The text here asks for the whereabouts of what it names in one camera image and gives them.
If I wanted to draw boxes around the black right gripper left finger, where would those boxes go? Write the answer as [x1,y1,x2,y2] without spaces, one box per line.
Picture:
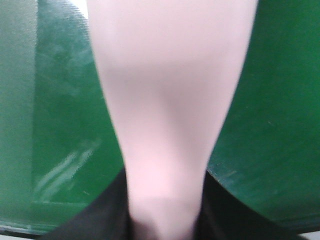
[38,169,133,240]

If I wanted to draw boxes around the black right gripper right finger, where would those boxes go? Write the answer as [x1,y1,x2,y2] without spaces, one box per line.
[193,172,304,240]

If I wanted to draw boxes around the green conveyor belt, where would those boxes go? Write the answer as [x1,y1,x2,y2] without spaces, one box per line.
[0,0,320,236]

